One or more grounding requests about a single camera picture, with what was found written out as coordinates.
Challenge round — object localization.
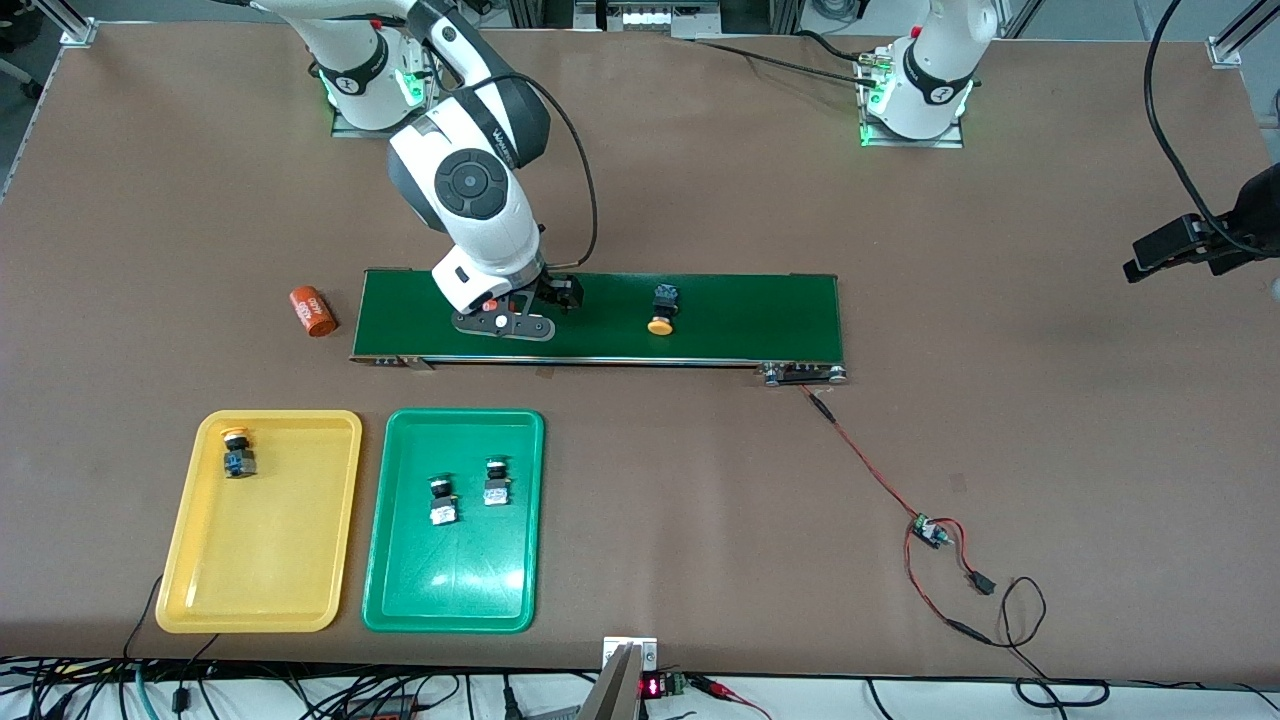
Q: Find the red black motor wire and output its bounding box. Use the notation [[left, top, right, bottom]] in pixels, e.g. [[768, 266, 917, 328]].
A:
[[798, 383, 931, 526]]

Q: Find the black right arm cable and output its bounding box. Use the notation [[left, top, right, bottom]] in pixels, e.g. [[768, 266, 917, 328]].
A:
[[430, 70, 599, 269]]

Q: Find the black base supply cable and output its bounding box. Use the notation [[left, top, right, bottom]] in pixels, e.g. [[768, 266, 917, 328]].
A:
[[690, 30, 881, 86]]

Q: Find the black looped cable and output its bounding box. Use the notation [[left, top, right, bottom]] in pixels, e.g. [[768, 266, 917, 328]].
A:
[[1015, 650, 1111, 709]]

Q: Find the yellow plastic tray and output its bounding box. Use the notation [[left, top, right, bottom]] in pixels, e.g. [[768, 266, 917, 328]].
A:
[[155, 409, 363, 634]]

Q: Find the red black power lead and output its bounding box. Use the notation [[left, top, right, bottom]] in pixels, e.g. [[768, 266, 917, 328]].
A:
[[903, 518, 1049, 651]]

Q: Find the thin black cable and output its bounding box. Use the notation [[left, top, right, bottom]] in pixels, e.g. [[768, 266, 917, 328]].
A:
[[123, 575, 166, 663]]

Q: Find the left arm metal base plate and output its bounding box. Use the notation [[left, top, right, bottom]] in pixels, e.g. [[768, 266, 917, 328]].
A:
[[858, 50, 968, 149]]

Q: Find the small metal table bracket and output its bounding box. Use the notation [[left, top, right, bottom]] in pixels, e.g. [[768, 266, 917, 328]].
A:
[[602, 636, 659, 673]]

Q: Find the green conveyor belt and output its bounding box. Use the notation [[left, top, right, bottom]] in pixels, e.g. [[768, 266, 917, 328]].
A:
[[350, 268, 849, 387]]

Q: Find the green plastic tray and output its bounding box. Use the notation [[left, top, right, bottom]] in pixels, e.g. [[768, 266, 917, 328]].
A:
[[361, 408, 546, 634]]

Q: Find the red clip lead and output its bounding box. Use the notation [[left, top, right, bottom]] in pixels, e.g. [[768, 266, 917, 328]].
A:
[[690, 675, 773, 720]]

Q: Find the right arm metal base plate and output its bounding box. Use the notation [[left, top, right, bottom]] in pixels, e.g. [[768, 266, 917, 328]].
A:
[[330, 28, 448, 139]]

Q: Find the aluminium frame rack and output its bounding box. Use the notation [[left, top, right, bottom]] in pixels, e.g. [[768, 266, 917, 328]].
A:
[[505, 0, 801, 41]]

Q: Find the grey metal pole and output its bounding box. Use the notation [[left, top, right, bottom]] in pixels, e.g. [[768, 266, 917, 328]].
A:
[[575, 645, 643, 720]]

